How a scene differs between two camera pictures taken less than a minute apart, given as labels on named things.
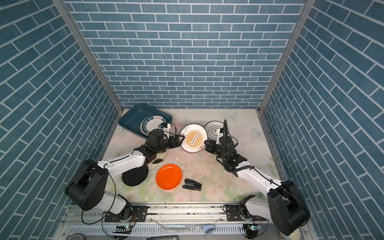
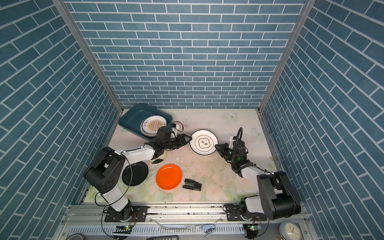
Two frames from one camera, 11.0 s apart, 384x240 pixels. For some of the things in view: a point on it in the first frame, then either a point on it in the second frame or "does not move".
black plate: [135, 177] does not move
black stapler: [192, 184] does not move
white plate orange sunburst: [195, 135] to [150, 125]
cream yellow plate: [160, 155] does not move
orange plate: [168, 176] does not move
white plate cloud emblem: [211, 128] to [203, 142]
